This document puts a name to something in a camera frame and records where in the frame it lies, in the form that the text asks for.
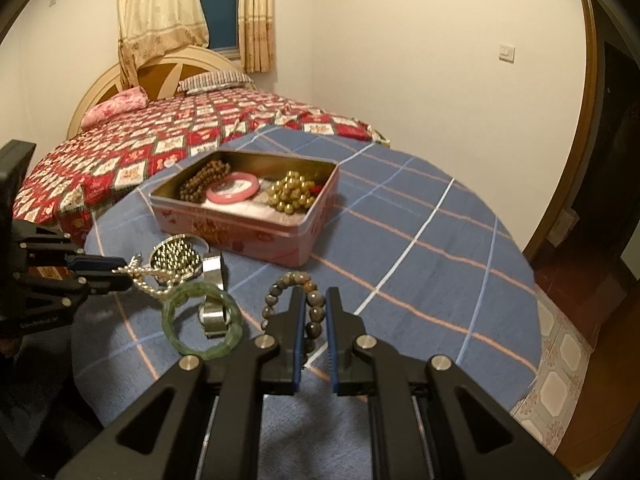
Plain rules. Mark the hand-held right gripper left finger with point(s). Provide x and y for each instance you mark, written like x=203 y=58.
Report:
x=299 y=340

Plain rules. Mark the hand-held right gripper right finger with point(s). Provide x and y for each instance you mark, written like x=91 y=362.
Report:
x=332 y=340

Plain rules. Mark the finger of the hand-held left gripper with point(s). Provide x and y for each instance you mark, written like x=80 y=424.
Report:
x=100 y=282
x=95 y=262

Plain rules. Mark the pink tin box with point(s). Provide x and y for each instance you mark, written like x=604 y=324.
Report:
x=250 y=240

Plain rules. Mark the pink bangle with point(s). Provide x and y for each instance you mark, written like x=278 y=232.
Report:
x=222 y=198

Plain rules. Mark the green jade bangle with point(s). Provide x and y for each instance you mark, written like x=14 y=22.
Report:
x=172 y=305

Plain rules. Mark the red patterned bedspread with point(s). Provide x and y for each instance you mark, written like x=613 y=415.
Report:
x=100 y=160

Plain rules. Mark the silver wristwatch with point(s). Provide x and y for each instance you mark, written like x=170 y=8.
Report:
x=212 y=270

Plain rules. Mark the blue plaid tablecloth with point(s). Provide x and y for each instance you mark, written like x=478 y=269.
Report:
x=425 y=260

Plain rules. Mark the pink floral pillow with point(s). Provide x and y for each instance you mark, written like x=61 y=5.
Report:
x=112 y=105

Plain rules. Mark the cream wooden headboard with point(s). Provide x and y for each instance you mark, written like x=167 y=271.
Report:
x=100 y=90

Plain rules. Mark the striped pillow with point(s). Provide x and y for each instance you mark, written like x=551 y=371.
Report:
x=215 y=81

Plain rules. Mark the wide cream curtain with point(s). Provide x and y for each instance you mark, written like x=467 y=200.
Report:
x=155 y=10

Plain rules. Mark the window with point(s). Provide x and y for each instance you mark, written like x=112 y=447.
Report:
x=220 y=5

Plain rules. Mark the narrow cream curtain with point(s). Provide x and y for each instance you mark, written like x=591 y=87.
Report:
x=257 y=15

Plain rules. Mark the white wall socket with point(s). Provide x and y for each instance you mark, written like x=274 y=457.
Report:
x=565 y=224

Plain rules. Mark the white light switch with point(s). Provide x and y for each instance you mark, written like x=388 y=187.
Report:
x=507 y=52

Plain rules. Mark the wooden door frame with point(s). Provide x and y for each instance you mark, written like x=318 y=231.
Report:
x=585 y=110

